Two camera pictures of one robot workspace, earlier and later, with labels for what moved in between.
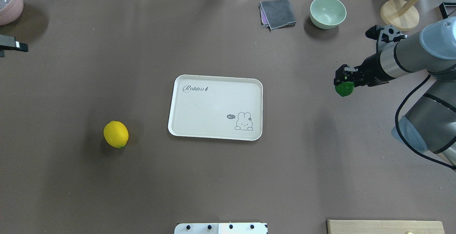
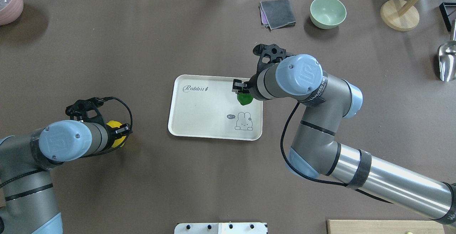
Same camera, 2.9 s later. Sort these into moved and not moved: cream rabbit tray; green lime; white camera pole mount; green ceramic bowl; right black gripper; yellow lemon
Moved: green lime; right black gripper
Not moved: cream rabbit tray; yellow lemon; green ceramic bowl; white camera pole mount
